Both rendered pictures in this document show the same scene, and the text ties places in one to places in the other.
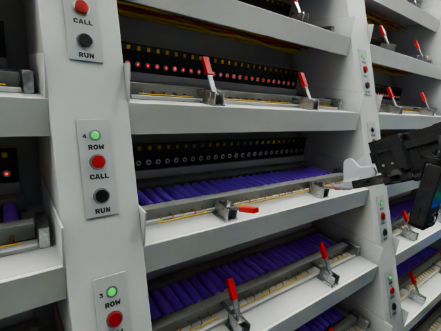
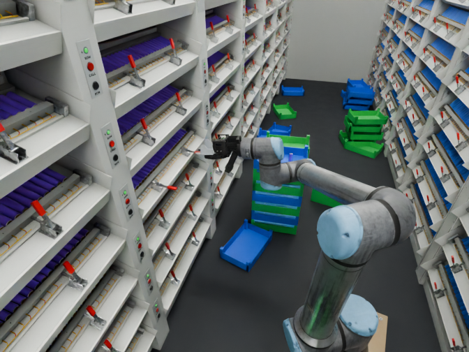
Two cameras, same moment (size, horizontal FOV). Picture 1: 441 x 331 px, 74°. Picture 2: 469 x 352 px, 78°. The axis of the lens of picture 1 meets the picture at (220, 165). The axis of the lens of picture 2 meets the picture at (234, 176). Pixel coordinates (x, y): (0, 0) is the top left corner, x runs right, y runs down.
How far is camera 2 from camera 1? 0.77 m
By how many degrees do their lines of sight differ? 51
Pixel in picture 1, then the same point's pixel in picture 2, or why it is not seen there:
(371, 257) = (204, 167)
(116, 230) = (135, 219)
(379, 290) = (206, 180)
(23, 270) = (114, 247)
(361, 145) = (202, 116)
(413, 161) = (227, 149)
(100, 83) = (121, 170)
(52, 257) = (116, 238)
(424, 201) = (230, 165)
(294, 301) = (179, 204)
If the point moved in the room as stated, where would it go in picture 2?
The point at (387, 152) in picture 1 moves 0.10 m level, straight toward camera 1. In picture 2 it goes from (219, 146) to (222, 158)
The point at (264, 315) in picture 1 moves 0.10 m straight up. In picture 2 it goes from (171, 215) to (167, 198)
